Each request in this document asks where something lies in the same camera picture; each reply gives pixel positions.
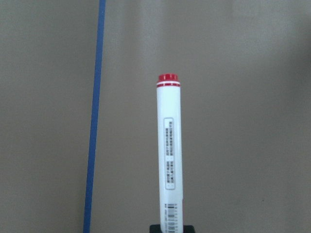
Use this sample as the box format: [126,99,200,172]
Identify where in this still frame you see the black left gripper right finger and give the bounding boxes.
[183,225,194,233]

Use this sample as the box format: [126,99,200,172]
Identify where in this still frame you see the brown paper table mat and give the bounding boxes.
[0,0,311,233]

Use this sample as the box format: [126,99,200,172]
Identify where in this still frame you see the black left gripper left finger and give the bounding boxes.
[149,224,161,233]

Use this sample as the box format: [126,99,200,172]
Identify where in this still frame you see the white marker with red cap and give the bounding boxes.
[156,73,184,233]

